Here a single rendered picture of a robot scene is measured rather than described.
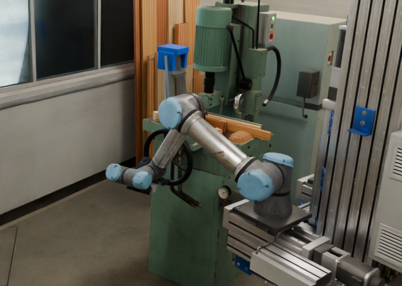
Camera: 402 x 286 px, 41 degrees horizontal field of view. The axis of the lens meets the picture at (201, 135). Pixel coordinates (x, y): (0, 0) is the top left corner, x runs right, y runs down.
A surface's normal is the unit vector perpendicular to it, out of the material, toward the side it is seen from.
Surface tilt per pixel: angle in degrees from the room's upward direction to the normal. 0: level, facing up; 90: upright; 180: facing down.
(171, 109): 88
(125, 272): 0
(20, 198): 90
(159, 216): 90
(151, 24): 87
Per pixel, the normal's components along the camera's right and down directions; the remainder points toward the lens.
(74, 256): 0.07, -0.95
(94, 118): 0.85, 0.22
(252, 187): -0.45, 0.31
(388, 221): -0.73, 0.17
